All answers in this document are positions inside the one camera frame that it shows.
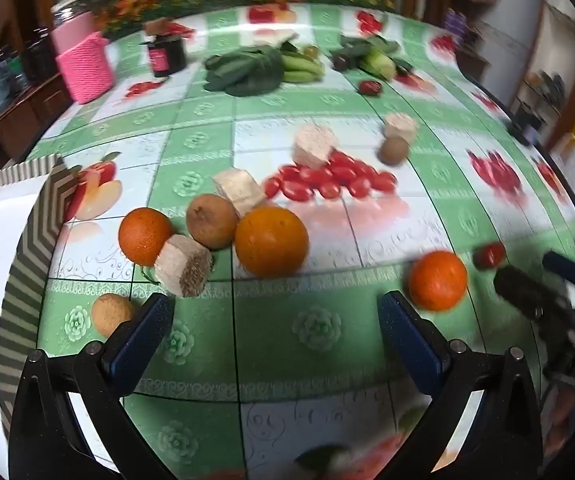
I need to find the beige square block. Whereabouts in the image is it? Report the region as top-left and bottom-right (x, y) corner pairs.
(292, 126), (337, 170)

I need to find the large orange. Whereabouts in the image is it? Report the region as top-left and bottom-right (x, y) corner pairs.
(234, 206), (310, 277)

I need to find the small orange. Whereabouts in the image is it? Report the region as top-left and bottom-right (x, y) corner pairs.
(407, 251), (469, 312)
(118, 208), (174, 267)

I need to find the beige cylinder block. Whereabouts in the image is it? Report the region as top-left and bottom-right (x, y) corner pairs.
(383, 112), (419, 141)
(154, 234), (214, 298)

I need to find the wooden side cabinet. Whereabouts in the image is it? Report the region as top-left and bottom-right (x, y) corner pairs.
(0, 72), (74, 181)

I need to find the beige wedge-shaped block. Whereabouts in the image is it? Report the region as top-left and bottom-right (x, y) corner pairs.
(212, 167), (268, 218)

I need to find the white box with chevron sides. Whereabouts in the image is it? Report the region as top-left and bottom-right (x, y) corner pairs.
(0, 154), (87, 471)

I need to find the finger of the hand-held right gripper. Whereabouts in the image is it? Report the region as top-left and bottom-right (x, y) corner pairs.
(493, 266), (575, 321)
(541, 251), (575, 293)

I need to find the green bok choy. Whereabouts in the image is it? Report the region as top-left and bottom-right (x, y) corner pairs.
(203, 45), (327, 97)

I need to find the single red tomato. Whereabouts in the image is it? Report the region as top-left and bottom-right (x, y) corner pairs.
(472, 241), (507, 269)

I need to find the green printed tablecloth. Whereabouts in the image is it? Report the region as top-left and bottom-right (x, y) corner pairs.
(0, 2), (575, 480)

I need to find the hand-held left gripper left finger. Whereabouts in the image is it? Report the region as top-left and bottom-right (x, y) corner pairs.
(10, 292), (188, 480)

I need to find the black jar with cork lid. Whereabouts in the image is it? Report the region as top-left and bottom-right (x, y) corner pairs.
(140, 17), (188, 78)

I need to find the glass jar with pink knit cover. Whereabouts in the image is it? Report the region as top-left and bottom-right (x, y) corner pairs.
(50, 0), (115, 105)

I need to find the brown kiwi fruit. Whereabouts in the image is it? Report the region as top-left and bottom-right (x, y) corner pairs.
(186, 194), (240, 251)
(378, 136), (410, 166)

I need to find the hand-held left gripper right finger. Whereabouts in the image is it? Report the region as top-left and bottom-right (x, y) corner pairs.
(377, 290), (545, 480)

